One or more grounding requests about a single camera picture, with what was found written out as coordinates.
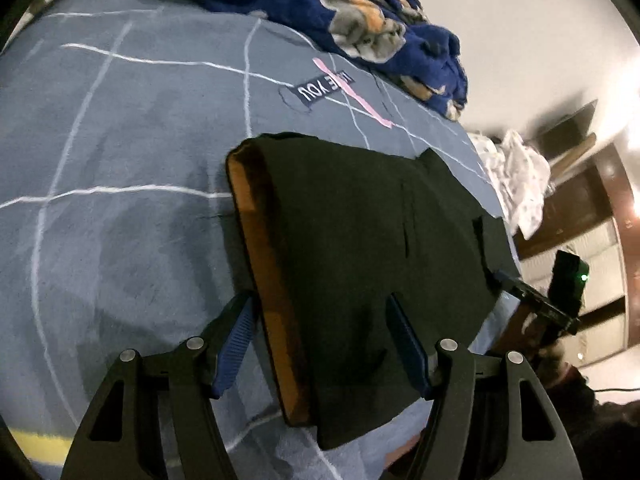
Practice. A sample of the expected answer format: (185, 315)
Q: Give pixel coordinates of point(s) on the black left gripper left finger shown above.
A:
(119, 436)

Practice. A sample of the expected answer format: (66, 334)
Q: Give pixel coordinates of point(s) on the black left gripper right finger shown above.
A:
(490, 418)

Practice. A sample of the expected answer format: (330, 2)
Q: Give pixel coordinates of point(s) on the black pants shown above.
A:
(331, 232)

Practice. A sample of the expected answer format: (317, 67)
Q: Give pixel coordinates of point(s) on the person's right hand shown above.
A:
(533, 336)

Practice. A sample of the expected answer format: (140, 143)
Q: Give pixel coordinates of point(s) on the dark wooden door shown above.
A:
(599, 192)

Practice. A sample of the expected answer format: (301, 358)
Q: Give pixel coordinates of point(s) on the white patterned crumpled cloth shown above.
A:
(520, 177)

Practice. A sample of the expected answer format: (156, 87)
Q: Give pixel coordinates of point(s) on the blue grid bed sheet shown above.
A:
(117, 225)

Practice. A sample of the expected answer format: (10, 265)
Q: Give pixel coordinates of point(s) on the blue dog print blanket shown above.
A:
(391, 37)

